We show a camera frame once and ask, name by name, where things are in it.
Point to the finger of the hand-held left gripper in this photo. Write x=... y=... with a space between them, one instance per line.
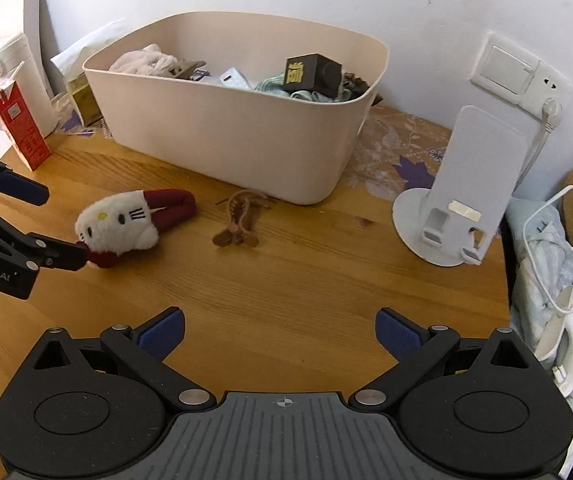
x=21 y=187
x=61 y=255

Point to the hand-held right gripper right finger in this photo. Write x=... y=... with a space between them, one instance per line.
x=399 y=335

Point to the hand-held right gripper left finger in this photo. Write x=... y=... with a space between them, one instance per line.
x=164 y=332

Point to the white cat plush hair clip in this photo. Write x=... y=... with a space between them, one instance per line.
x=116 y=225

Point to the pink fuzzy cloth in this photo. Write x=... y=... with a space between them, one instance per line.
x=141 y=62

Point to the beige plastic storage bin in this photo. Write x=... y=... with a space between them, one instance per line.
x=241 y=135

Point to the long black box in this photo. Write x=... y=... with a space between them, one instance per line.
x=324 y=77

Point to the green scrunchie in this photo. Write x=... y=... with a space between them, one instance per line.
x=271 y=85

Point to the wooden desktop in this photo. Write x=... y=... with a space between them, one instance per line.
x=291 y=270

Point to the red milk carton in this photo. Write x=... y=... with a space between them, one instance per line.
x=21 y=130

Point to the white thermos bottle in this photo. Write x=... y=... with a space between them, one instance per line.
x=31 y=90

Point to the gold tissue box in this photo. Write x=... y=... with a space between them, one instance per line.
x=84 y=95

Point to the brown hair clip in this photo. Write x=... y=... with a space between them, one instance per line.
x=239 y=215

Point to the floral patterned table mat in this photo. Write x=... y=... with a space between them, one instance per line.
x=406 y=160

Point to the white and purple board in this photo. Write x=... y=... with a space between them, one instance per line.
x=36 y=10

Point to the light blue cloth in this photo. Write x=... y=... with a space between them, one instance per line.
x=561 y=260

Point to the white phone stand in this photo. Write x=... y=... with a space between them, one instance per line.
x=476 y=160

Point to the brown lace doll dress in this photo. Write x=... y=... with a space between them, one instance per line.
x=354 y=85

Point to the white wall switch socket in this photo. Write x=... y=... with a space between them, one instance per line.
x=506 y=67

